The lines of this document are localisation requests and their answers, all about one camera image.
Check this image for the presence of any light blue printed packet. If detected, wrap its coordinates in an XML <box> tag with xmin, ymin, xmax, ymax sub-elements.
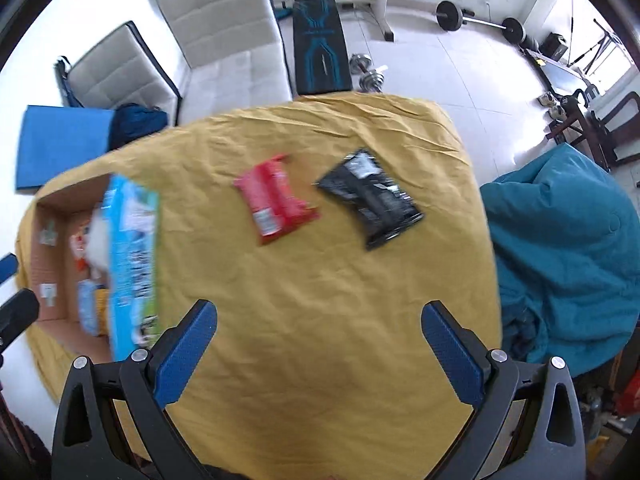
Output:
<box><xmin>77</xmin><ymin>278</ymin><xmax>101</xmax><ymax>337</ymax></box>

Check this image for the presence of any yellow snack packet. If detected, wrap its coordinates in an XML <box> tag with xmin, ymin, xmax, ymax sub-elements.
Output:
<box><xmin>93</xmin><ymin>285</ymin><xmax>110</xmax><ymax>336</ymax></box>

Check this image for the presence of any white stuffing zip bag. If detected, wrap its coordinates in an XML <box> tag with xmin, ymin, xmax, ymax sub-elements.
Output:
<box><xmin>85</xmin><ymin>206</ymin><xmax>111</xmax><ymax>280</ymax></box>

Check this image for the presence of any cyan cow print packet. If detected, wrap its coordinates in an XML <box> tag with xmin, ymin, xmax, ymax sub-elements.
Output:
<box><xmin>102</xmin><ymin>174</ymin><xmax>160</xmax><ymax>361</ymax></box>

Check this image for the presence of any brown cardboard box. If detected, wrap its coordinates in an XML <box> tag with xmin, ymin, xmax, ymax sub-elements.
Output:
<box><xmin>29</xmin><ymin>174</ymin><xmax>112</xmax><ymax>363</ymax></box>

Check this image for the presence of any orange panda snack bag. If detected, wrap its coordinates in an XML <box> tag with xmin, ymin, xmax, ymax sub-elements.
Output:
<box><xmin>70</xmin><ymin>231</ymin><xmax>88</xmax><ymax>271</ymax></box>

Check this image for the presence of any blue foam mat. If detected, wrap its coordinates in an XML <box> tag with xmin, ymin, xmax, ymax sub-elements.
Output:
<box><xmin>15</xmin><ymin>105</ymin><xmax>115</xmax><ymax>193</ymax></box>

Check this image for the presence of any teal blanket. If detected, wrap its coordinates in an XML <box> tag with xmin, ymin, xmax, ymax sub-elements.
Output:
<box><xmin>480</xmin><ymin>144</ymin><xmax>639</xmax><ymax>376</ymax></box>

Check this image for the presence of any dark blue knitted cloth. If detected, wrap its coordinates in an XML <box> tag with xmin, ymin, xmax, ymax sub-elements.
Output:
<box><xmin>108</xmin><ymin>103</ymin><xmax>168</xmax><ymax>151</ymax></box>

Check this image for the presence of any white quilted chair left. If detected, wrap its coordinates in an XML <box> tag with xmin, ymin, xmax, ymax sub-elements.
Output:
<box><xmin>54</xmin><ymin>21</ymin><xmax>181</xmax><ymax>126</ymax></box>

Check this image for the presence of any white quilted chair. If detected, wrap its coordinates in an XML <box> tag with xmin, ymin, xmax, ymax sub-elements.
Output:
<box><xmin>54</xmin><ymin>21</ymin><xmax>181</xmax><ymax>126</ymax></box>
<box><xmin>156</xmin><ymin>0</ymin><xmax>293</xmax><ymax>125</ymax></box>

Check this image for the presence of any black snack packet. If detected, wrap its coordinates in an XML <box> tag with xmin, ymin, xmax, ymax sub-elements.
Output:
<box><xmin>314</xmin><ymin>148</ymin><xmax>424</xmax><ymax>250</ymax></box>

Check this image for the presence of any red snack packet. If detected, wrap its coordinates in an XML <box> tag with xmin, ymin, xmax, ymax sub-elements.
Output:
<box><xmin>233</xmin><ymin>154</ymin><xmax>320</xmax><ymax>245</ymax></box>

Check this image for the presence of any yellow tablecloth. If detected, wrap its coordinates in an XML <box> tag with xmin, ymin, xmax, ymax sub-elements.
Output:
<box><xmin>46</xmin><ymin>93</ymin><xmax>501</xmax><ymax>479</ymax></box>

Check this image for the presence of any dark wooden chair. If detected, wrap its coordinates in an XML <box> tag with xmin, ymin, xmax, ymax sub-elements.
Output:
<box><xmin>546</xmin><ymin>90</ymin><xmax>639</xmax><ymax>171</ymax></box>

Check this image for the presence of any white quilted chair right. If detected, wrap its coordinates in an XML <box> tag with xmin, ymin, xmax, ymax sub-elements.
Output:
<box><xmin>156</xmin><ymin>0</ymin><xmax>293</xmax><ymax>125</ymax></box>

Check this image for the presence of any black blue weight bench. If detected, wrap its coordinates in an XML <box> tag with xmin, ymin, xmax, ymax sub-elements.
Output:
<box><xmin>293</xmin><ymin>0</ymin><xmax>352</xmax><ymax>96</ymax></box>

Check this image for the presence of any chrome dumbbell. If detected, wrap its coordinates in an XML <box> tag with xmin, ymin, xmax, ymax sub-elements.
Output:
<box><xmin>348</xmin><ymin>53</ymin><xmax>388</xmax><ymax>93</ymax></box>

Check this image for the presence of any barbell with black plates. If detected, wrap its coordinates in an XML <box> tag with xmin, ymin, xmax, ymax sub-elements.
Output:
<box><xmin>435</xmin><ymin>0</ymin><xmax>526</xmax><ymax>46</ymax></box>

